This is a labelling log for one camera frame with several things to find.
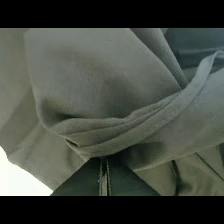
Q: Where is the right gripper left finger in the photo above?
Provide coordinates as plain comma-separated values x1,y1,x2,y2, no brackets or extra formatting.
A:
50,157,107,197

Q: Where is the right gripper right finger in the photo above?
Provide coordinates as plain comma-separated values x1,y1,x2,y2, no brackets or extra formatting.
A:
105,156,161,197

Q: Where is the grey garment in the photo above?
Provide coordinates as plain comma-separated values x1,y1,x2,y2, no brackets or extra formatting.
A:
0,27,224,197

